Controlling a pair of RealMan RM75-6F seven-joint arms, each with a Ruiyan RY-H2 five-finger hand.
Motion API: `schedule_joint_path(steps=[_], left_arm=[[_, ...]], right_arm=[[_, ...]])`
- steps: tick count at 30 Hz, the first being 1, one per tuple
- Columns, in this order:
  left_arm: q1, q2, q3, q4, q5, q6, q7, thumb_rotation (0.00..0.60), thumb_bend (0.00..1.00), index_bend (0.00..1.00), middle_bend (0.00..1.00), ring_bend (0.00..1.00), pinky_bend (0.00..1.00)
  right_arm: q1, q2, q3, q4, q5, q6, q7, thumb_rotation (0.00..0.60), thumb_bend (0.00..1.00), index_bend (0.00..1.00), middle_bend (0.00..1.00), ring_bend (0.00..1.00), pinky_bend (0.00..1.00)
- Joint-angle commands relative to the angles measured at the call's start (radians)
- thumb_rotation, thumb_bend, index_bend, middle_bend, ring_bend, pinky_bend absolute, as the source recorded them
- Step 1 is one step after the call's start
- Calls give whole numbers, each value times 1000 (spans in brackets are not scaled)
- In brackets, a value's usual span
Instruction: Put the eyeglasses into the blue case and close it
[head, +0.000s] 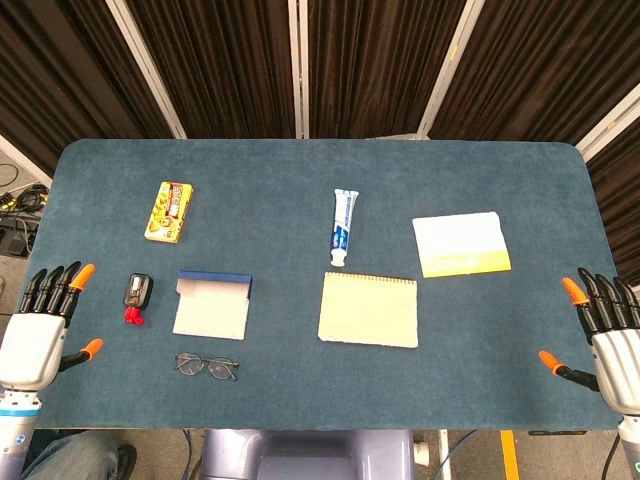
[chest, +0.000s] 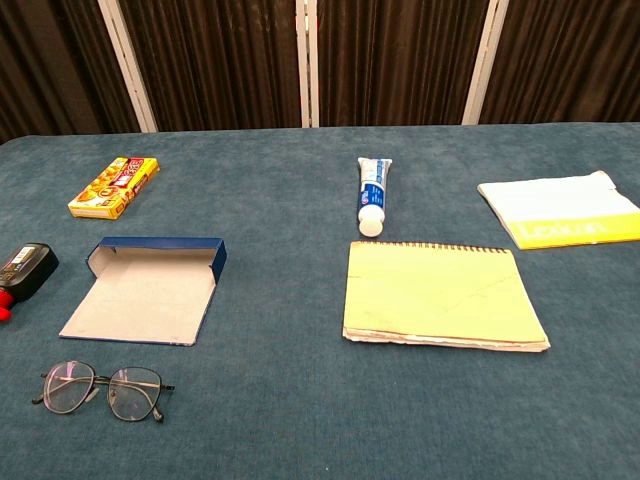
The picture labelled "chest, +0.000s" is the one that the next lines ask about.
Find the yellow spiral notebook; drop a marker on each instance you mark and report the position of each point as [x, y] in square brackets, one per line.
[440, 295]

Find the blue felt table cover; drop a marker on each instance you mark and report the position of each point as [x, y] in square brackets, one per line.
[280, 400]

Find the yellow food box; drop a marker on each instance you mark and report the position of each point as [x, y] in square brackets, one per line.
[112, 187]

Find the white double screen frame post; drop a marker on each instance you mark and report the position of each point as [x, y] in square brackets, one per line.
[301, 60]

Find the eyeglasses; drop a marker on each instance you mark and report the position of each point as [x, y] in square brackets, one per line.
[67, 387]

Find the white blue toothpaste tube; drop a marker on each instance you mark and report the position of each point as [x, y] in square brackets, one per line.
[372, 197]

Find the dark brown curtain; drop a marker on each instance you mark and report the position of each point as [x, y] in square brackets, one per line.
[225, 60]

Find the black bottle with red cap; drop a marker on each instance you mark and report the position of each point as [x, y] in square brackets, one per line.
[27, 267]

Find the white and yellow booklet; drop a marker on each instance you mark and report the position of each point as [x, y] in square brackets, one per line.
[555, 205]

